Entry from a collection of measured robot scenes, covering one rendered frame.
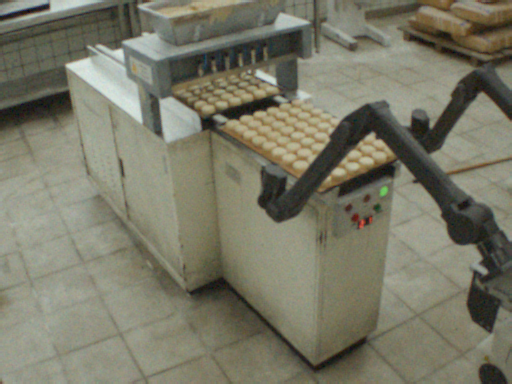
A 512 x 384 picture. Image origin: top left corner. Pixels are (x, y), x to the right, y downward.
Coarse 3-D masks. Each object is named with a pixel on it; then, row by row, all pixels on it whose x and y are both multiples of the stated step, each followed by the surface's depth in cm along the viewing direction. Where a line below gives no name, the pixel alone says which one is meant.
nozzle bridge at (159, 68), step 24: (288, 24) 239; (144, 48) 225; (168, 48) 222; (192, 48) 220; (216, 48) 222; (240, 48) 238; (288, 48) 250; (144, 72) 225; (168, 72) 216; (192, 72) 232; (216, 72) 233; (240, 72) 237; (288, 72) 261; (144, 96) 234; (168, 96) 221; (144, 120) 243
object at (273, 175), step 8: (272, 168) 175; (280, 168) 176; (264, 176) 175; (272, 176) 173; (280, 176) 172; (264, 184) 176; (272, 184) 174; (280, 184) 173; (272, 192) 175; (280, 192) 175; (272, 200) 175; (272, 208) 173; (272, 216) 174
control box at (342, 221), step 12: (384, 180) 196; (360, 192) 191; (372, 192) 193; (360, 204) 193; (372, 204) 196; (384, 204) 200; (336, 216) 191; (348, 216) 192; (360, 216) 195; (372, 216) 199; (384, 216) 203; (336, 228) 193; (348, 228) 195; (360, 228) 198
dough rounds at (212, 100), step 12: (204, 84) 257; (228, 84) 255; (240, 84) 254; (252, 84) 255; (264, 84) 252; (180, 96) 251; (192, 96) 248; (204, 96) 245; (216, 96) 247; (228, 96) 243; (240, 96) 245; (252, 96) 242; (264, 96) 245; (192, 108) 241; (204, 108) 235; (216, 108) 238
